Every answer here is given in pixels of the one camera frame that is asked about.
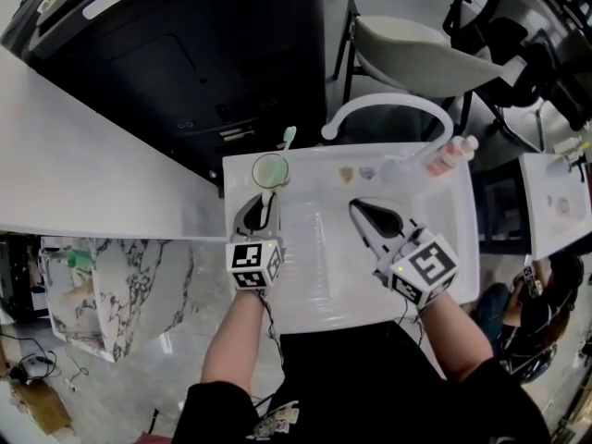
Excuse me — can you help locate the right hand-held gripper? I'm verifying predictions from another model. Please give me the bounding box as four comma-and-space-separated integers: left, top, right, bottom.
350, 197, 461, 307

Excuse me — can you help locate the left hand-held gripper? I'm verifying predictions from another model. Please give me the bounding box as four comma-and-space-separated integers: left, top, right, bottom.
225, 192, 284, 291

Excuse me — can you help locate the white cup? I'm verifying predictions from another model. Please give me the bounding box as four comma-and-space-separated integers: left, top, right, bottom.
251, 153, 291, 203

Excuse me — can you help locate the green toothbrush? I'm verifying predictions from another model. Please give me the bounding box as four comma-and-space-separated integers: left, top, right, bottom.
272, 125, 298, 187

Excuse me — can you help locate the person's left forearm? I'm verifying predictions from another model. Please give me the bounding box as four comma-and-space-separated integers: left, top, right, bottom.
200, 289, 266, 395

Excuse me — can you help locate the person's right forearm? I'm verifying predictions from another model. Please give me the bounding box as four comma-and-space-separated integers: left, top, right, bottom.
415, 289, 494, 384

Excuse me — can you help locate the white ceramic sink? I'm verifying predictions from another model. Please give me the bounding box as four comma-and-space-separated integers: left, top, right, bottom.
221, 142, 481, 336

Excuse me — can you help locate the pink soap bottle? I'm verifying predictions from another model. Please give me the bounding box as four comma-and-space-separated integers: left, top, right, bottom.
425, 135, 480, 178

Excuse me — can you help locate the black sink stand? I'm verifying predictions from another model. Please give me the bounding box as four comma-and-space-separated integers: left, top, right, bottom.
475, 159, 533, 254

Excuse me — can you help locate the white curved faucet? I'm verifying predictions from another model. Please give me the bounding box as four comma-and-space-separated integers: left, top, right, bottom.
321, 92, 455, 185

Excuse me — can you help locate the person's black shirt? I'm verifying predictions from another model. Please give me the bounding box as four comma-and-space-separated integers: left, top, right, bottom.
170, 321, 551, 444

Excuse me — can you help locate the small white sink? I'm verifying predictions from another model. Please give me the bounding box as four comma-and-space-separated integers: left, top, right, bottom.
517, 148, 592, 261

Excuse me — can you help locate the large black printer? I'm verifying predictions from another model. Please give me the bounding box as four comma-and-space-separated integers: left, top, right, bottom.
0, 0, 327, 190

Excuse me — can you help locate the grey chair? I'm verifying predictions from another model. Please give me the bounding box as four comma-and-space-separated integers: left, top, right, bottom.
332, 0, 528, 143

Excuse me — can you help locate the green plastic cup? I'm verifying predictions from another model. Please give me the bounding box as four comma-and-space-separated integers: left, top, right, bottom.
67, 247, 92, 270

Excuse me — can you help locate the white curved partition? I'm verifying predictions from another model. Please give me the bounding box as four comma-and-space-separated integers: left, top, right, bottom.
0, 46, 232, 242

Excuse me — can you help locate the black rack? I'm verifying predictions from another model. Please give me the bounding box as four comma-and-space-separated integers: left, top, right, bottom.
0, 233, 50, 324

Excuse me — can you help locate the black mesh office chair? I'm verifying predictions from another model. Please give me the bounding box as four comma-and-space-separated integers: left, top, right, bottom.
442, 0, 592, 153

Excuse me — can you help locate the black floor cable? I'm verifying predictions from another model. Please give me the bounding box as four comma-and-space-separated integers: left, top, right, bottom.
0, 330, 90, 393

